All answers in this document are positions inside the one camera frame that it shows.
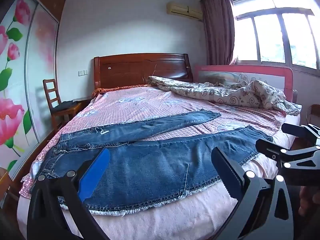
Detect pink bed guard rail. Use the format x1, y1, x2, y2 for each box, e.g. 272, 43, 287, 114
194, 64, 294, 98

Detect fringed brown cloth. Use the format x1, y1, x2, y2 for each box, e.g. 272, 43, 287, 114
92, 85, 148, 98

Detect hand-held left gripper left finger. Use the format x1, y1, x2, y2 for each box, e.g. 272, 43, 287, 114
27, 147, 111, 240

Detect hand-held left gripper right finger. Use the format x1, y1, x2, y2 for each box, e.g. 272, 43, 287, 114
211, 147, 294, 240

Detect wooden chair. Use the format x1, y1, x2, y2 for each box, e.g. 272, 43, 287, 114
43, 79, 83, 130

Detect blue denim pants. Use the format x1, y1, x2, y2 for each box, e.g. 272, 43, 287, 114
35, 110, 274, 217

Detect pale pink mattress blanket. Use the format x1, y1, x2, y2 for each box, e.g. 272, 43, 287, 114
16, 130, 300, 240

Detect mauve curtain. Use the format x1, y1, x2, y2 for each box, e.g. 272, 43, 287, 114
200, 0, 238, 65

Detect person's right hand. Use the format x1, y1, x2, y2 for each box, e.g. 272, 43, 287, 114
299, 185, 320, 218

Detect wooden cabinet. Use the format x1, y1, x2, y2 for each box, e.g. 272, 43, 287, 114
0, 167, 16, 205

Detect wooden bedside table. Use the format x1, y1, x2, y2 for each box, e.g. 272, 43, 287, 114
72, 97, 94, 108

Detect wall air conditioner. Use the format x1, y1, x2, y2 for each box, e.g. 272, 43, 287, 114
167, 2, 203, 20

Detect wooden bed headboard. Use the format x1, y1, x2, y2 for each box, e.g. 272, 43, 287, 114
93, 53, 194, 92

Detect dark cloth on chair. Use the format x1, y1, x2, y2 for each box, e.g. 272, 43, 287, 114
51, 101, 82, 112

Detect pink plaid bed sheet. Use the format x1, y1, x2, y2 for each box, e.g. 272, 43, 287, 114
20, 85, 287, 198

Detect large window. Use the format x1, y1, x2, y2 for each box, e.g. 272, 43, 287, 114
230, 0, 320, 70

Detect swirl patterned quilt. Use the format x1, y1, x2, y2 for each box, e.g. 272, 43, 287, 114
147, 76, 303, 116

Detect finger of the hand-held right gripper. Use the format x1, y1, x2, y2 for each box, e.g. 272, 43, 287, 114
282, 123, 320, 141
255, 138, 320, 171

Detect round standing fan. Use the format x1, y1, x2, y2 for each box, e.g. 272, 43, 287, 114
305, 104, 320, 125

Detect flower printed wardrobe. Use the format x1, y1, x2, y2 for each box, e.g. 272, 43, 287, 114
0, 0, 66, 180

